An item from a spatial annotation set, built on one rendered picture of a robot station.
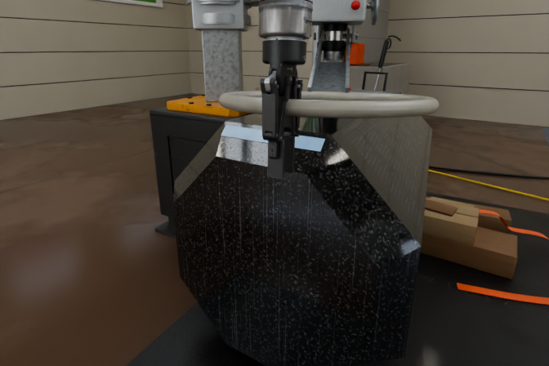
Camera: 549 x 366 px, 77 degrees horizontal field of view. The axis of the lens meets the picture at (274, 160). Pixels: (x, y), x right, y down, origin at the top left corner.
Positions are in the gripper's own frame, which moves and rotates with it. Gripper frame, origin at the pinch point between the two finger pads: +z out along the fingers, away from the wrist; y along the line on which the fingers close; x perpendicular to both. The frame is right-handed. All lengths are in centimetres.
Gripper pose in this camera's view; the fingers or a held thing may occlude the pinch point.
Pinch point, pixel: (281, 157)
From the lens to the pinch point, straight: 63.5
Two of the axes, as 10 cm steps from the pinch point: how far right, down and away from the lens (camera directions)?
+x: -9.0, -1.2, 4.1
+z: -0.2, 9.7, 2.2
